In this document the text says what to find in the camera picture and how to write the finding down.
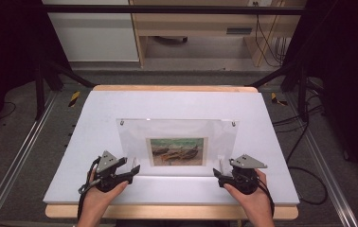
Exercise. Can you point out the aluminium rail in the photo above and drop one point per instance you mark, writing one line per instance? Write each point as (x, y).
(16, 151)
(322, 157)

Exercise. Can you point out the wooden desk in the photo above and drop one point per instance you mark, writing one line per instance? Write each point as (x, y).
(193, 23)

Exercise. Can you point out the grey plate on desk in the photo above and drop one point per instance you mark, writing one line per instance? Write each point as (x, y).
(239, 31)

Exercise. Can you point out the wooden table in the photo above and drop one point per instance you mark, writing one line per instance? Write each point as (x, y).
(167, 212)

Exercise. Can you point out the person's left hand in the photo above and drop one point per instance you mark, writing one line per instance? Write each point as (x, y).
(96, 203)

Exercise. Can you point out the black metal stand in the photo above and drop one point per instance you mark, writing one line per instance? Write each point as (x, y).
(302, 94)
(39, 94)

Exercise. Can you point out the white board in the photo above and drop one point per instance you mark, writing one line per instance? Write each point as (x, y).
(174, 104)

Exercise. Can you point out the black horizontal metal bar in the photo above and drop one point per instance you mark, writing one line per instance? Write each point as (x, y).
(167, 9)

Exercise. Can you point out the person's right hand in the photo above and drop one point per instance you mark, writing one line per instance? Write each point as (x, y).
(257, 205)

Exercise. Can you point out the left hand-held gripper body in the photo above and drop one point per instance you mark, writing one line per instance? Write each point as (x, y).
(107, 162)

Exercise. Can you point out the painting print of boats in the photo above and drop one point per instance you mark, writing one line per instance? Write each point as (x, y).
(177, 151)

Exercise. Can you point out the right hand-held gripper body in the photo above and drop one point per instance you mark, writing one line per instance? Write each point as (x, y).
(246, 162)

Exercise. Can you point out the white cabinet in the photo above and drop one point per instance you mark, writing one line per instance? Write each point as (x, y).
(95, 34)

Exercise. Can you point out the black curtain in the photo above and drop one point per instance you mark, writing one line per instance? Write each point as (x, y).
(347, 78)
(6, 47)

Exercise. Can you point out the clear acrylic picture frame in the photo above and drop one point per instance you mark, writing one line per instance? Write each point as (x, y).
(136, 138)

